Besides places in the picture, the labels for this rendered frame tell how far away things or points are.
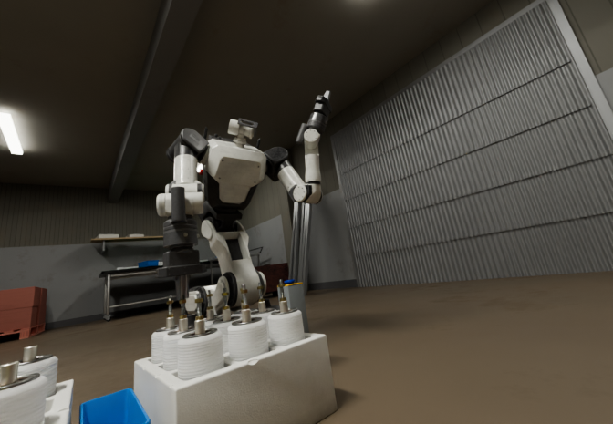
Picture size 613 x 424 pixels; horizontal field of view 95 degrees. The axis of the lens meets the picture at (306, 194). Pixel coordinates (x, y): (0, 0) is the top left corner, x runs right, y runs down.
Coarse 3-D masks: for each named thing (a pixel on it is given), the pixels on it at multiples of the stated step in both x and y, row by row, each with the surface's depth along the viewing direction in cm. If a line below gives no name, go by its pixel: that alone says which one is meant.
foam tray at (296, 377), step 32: (288, 352) 68; (320, 352) 74; (160, 384) 59; (192, 384) 54; (224, 384) 57; (256, 384) 61; (288, 384) 66; (320, 384) 71; (160, 416) 58; (192, 416) 52; (224, 416) 55; (256, 416) 59; (288, 416) 63; (320, 416) 68
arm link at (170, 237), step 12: (168, 240) 74; (180, 240) 74; (192, 240) 77; (168, 252) 74; (180, 252) 75; (192, 252) 77; (168, 264) 72; (180, 264) 74; (192, 264) 76; (204, 264) 79; (156, 276) 72; (168, 276) 74
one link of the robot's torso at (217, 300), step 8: (224, 280) 114; (264, 280) 123; (200, 288) 143; (208, 288) 141; (216, 288) 118; (264, 288) 122; (216, 296) 117; (208, 304) 136; (216, 304) 117; (248, 304) 127; (216, 312) 120
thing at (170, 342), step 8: (168, 336) 68; (176, 336) 68; (168, 344) 68; (176, 344) 67; (168, 352) 67; (176, 352) 67; (168, 360) 67; (176, 360) 66; (168, 368) 66; (176, 368) 66
